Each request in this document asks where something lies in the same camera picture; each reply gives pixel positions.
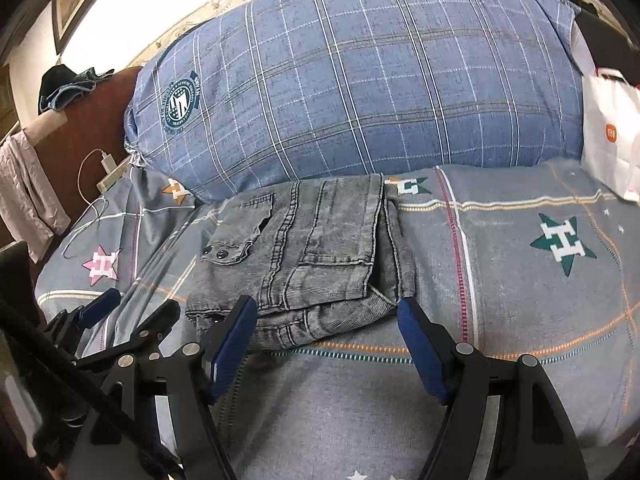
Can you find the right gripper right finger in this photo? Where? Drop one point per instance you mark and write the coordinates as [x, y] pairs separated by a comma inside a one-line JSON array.
[[534, 438]]

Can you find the white charger with cable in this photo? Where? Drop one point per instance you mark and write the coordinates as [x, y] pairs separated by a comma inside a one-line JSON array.
[[110, 171]]

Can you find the grey cloth on headboard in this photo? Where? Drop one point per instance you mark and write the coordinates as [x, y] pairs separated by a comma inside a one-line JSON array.
[[30, 208]]

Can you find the white paper shopping bag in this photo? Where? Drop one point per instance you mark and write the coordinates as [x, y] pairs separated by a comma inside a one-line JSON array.
[[611, 132]]

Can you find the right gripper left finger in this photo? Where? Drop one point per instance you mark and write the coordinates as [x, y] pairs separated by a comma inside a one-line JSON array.
[[152, 419]]

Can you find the blue plaid pillow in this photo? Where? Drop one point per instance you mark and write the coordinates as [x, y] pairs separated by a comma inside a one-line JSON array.
[[286, 90]]

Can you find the grey denim pants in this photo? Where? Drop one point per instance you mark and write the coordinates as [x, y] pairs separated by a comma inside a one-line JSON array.
[[319, 257]]

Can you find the brown wooden headboard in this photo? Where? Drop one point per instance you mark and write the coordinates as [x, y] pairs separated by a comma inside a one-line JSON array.
[[62, 139]]

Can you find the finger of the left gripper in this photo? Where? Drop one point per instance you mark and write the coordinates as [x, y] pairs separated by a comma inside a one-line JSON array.
[[96, 310], [148, 335]]

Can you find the dark blue cloth pile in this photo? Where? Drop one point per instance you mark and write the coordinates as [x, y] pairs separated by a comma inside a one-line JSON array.
[[60, 86]]

